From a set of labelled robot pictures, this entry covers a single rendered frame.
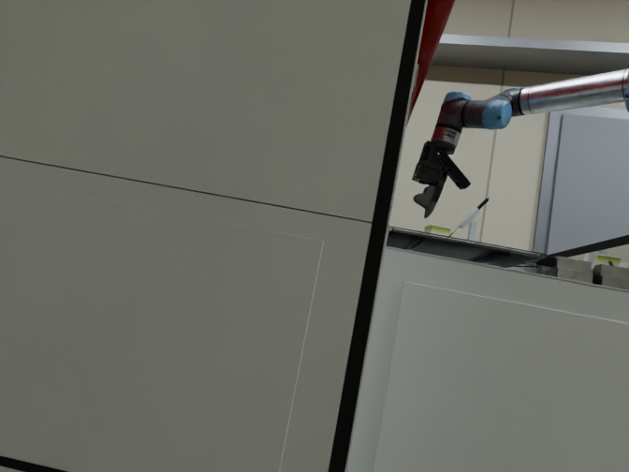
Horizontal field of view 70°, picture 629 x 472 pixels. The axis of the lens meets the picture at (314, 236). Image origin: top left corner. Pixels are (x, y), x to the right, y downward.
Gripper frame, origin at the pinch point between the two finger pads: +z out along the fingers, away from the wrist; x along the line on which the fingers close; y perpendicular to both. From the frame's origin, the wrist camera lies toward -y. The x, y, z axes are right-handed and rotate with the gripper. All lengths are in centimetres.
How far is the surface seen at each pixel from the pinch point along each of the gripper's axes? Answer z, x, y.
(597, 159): -79, -136, -116
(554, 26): -162, -160, -77
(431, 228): 1.0, -25.9, -8.2
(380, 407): 42, 48, 9
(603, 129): -98, -139, -115
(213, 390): 41, 66, 36
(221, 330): 33, 65, 38
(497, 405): 35, 49, -11
